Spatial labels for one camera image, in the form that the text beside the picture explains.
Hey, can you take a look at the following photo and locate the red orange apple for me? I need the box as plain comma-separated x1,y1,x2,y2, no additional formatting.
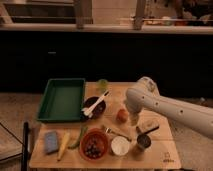
116,109,128,123

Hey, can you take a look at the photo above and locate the orange bowl with berries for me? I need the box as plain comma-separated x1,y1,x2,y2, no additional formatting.
79,128,109,162

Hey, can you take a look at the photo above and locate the metal fork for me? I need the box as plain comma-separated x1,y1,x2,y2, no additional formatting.
101,125,132,142

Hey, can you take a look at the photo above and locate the blue grey sponge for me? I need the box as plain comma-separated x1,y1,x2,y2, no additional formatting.
44,131,59,154

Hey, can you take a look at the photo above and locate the metal measuring cup black handle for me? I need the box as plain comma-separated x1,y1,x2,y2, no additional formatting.
136,127,157,151

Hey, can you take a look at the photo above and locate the black chair frame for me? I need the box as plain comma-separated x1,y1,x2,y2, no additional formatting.
0,122,30,171

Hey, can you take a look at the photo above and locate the yellow corn cob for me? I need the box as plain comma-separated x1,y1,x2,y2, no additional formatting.
57,132,70,161

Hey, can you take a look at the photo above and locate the small green cup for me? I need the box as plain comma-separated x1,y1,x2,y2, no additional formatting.
97,79,108,93

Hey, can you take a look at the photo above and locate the green plastic tray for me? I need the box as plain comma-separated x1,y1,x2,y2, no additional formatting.
37,78,85,123

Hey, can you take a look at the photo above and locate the dark brown bowl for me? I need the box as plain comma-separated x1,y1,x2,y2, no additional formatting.
83,96,106,119

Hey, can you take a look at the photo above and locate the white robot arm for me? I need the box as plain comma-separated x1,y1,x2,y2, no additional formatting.
125,76,213,139

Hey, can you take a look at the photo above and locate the white round cup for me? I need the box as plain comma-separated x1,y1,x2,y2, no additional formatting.
111,136,130,156

